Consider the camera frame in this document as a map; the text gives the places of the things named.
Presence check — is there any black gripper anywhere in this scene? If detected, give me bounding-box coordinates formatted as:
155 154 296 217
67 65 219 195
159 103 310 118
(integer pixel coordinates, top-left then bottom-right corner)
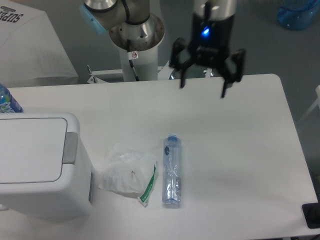
168 12 247 99

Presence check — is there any white push-lid trash can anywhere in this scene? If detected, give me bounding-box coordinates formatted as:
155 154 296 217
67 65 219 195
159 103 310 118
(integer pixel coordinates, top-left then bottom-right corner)
0 112 95 218

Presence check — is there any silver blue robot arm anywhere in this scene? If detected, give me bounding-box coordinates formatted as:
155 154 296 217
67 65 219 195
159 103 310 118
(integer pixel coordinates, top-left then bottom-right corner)
80 0 246 91

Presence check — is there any clear empty plastic bottle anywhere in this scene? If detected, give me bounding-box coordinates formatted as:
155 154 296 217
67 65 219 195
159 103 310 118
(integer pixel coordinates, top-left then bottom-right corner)
162 134 182 208

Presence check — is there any blue water jug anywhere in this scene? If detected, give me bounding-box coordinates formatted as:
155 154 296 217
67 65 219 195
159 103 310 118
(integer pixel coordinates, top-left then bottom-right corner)
276 0 320 31

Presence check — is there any crumpled white plastic wrapper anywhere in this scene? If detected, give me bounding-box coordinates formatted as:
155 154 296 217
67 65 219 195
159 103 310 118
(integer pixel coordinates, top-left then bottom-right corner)
98 143 158 207

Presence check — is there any white cloth with lettering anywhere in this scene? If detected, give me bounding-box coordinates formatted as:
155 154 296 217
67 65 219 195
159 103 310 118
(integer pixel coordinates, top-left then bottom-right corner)
0 0 78 87

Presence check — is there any black device at table corner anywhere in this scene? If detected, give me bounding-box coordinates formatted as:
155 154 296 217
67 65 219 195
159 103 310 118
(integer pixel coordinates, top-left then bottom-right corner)
302 202 320 229

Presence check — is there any blue labelled drink bottle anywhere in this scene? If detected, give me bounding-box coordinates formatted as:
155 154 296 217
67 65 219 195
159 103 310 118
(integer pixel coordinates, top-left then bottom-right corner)
0 84 24 114

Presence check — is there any white chair frame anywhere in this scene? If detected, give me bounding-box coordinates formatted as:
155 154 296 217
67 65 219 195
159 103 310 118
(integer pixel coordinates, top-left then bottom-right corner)
298 85 320 125

